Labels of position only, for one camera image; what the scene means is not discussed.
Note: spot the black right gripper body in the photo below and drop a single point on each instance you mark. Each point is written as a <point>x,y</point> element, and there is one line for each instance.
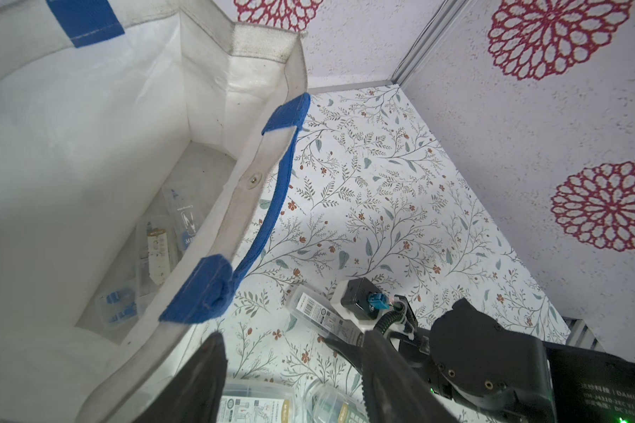
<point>466,357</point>

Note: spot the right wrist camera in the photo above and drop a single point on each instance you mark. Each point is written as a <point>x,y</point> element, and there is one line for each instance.
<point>359,300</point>

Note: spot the clear compass set green label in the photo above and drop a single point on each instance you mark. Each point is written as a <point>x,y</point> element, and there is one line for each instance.
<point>323,403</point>

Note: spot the clear compass set hidden case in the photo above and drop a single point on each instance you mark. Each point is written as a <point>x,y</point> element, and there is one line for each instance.
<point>313,310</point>

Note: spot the white Doraemon canvas bag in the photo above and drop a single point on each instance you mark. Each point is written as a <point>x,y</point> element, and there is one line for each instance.
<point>102,103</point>

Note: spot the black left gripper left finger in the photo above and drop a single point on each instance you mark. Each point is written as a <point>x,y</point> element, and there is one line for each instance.
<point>195,393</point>

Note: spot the clear compass set white label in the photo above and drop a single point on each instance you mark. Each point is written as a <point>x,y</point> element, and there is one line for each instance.
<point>251,401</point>

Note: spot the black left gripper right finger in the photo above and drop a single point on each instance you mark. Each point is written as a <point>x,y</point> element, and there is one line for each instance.
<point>392,392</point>

